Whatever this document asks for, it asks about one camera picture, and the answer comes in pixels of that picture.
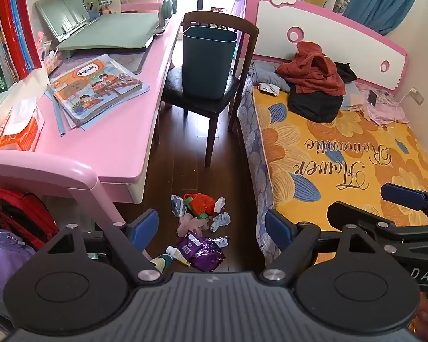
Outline grey garment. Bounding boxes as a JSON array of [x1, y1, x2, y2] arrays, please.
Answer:
[[251, 62, 291, 93]]

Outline white socks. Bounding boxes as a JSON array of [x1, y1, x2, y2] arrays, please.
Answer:
[[259, 83, 282, 97]]

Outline grey paper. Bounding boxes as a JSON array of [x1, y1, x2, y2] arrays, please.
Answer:
[[210, 212, 232, 232]]

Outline brown wooden chair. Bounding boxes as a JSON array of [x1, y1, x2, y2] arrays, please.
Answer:
[[161, 11, 259, 168]]

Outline purple bag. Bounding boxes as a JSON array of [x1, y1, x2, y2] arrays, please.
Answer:
[[0, 226, 36, 314]]

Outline red backpack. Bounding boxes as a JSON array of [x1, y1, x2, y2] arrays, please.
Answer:
[[0, 187, 59, 252]]

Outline blue plastic strip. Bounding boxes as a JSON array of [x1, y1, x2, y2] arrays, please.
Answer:
[[53, 96, 66, 137]]

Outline wide blue curtain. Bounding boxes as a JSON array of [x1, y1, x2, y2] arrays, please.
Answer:
[[344, 0, 428, 36]]

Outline teal waste bin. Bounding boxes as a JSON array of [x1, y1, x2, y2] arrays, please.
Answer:
[[183, 26, 237, 100]]

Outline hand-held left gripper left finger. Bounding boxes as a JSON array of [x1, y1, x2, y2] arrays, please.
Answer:
[[36, 209, 162, 286]]

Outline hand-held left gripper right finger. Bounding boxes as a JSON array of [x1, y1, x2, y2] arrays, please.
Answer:
[[262, 209, 389, 286]]

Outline white charging cable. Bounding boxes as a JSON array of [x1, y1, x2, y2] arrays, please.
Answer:
[[376, 91, 414, 125]]

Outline pink desk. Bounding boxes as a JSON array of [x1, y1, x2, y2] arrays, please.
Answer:
[[0, 11, 184, 205]]

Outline green tilting desk board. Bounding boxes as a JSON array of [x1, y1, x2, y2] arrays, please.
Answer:
[[57, 12, 161, 52]]

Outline orange tissue pack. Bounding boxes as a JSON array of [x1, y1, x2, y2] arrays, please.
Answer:
[[0, 96, 45, 152]]

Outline blue-edged workbook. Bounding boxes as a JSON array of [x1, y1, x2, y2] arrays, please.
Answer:
[[50, 89, 93, 129]]

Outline green white wrapper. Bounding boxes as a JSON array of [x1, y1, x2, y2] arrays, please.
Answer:
[[150, 254, 172, 273]]

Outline pink desk end rail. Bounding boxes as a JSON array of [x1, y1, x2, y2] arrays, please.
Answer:
[[120, 2, 165, 14]]

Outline printed paper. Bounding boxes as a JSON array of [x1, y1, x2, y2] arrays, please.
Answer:
[[170, 195, 186, 218]]

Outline black garment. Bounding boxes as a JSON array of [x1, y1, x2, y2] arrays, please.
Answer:
[[288, 91, 344, 123]]

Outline small stationery box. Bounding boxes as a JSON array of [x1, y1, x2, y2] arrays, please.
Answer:
[[39, 41, 63, 75]]

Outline orange snack bag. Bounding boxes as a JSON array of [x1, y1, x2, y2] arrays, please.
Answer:
[[183, 193, 218, 219]]

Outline row of red books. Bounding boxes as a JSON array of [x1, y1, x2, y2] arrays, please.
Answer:
[[0, 0, 43, 93]]

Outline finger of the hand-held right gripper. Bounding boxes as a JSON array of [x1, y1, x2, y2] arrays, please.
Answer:
[[327, 202, 428, 253], [381, 183, 428, 223]]

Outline person's right hand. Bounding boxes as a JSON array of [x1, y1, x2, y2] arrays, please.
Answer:
[[415, 292, 428, 339]]

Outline black cloth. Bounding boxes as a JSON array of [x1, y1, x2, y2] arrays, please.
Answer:
[[333, 62, 358, 83]]

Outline pink white headboard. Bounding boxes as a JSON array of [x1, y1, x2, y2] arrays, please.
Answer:
[[243, 0, 410, 91]]

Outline bed with yellow floral sheet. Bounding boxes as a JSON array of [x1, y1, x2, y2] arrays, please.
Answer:
[[237, 62, 428, 268]]

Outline wall socket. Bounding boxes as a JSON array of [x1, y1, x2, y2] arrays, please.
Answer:
[[407, 86, 424, 105]]

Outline green book stand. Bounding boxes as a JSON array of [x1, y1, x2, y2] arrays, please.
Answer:
[[35, 0, 93, 41]]

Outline green pen organizer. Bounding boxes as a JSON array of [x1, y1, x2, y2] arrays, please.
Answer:
[[84, 0, 108, 18]]

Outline white tube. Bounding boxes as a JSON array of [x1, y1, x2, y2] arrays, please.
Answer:
[[165, 245, 192, 267]]

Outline pink tissue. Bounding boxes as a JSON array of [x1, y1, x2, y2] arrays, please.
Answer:
[[177, 214, 209, 237]]

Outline rust orange garment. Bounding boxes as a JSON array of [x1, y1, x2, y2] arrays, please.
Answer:
[[276, 42, 346, 97]]

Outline illustrated textbook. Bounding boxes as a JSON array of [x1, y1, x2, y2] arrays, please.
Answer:
[[48, 54, 150, 122]]

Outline pink pillowcase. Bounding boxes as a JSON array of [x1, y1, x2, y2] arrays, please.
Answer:
[[342, 82, 411, 125]]

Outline purple foil wrapper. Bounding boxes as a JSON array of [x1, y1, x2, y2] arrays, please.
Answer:
[[175, 231, 226, 272]]

